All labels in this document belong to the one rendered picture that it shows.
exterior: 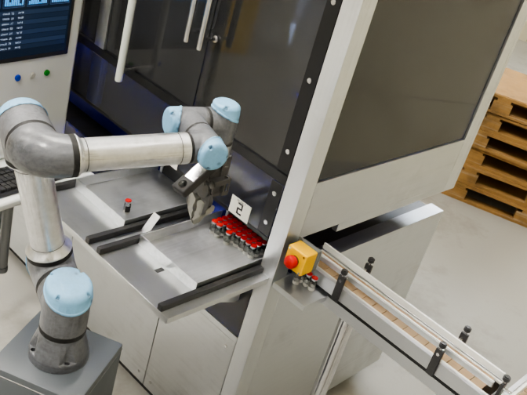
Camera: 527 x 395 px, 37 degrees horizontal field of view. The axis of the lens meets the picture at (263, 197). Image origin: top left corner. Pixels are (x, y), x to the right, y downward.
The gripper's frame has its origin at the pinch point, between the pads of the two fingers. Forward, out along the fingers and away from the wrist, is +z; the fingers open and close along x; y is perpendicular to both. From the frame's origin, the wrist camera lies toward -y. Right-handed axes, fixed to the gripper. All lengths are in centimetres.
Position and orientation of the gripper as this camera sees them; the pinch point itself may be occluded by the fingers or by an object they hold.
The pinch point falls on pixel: (192, 219)
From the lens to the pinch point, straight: 212.0
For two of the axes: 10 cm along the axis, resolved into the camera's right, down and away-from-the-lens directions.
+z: -2.5, 8.4, 4.8
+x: -6.9, -5.0, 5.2
